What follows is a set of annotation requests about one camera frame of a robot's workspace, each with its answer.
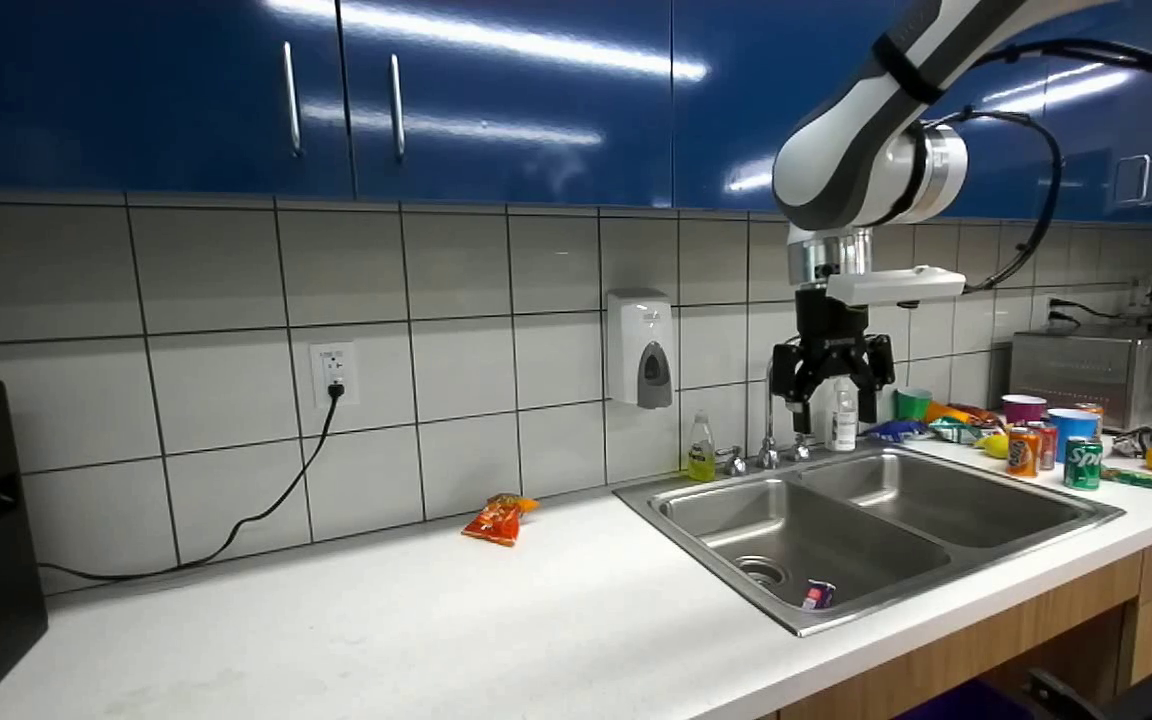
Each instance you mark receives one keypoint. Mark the orange snack bag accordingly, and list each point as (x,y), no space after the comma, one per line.
(956,415)

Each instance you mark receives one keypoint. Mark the blue snack packet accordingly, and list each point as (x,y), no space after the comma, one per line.
(891,434)

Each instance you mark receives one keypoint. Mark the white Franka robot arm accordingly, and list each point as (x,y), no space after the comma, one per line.
(857,133)

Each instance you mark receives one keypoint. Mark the white wall soap dispenser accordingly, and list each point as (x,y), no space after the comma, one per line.
(637,344)

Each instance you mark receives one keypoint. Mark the wooden apron panel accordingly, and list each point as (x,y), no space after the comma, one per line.
(976,641)

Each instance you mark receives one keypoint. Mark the purple protein bar packet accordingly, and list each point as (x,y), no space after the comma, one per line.
(819,595)

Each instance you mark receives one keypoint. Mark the orange snack packet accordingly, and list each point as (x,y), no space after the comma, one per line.
(497,517)

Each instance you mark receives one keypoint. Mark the silver toaster oven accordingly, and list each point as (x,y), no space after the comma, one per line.
(1097,374)

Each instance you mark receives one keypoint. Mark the white wall outlet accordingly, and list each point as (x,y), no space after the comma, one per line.
(333,367)

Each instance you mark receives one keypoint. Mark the chrome sink faucet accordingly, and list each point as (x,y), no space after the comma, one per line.
(736,461)

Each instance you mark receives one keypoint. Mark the yellow round object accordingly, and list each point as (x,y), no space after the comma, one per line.
(992,441)

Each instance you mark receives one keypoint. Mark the green soda can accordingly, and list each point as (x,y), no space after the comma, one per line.
(1083,467)

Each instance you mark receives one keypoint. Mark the orange soda can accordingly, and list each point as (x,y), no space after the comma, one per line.
(1020,452)

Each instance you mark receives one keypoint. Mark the stainless steel double sink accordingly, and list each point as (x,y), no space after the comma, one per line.
(871,535)

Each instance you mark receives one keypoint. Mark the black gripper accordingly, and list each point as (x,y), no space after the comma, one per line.
(829,327)

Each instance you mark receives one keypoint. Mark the green plastic cup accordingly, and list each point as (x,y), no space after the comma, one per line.
(911,404)

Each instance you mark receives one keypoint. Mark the black chair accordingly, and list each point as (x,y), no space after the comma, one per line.
(1139,701)

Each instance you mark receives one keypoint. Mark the red soda can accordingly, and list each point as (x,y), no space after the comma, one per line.
(1048,441)

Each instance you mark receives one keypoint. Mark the green snack bag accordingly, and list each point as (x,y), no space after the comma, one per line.
(956,434)

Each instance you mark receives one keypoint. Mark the green marker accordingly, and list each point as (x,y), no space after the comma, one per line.
(1142,480)

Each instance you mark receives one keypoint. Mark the blue glossy cabinet door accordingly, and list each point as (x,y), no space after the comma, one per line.
(511,147)
(736,80)
(1000,173)
(111,93)
(1101,173)

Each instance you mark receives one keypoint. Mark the blue and white cup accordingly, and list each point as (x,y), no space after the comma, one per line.
(1073,426)

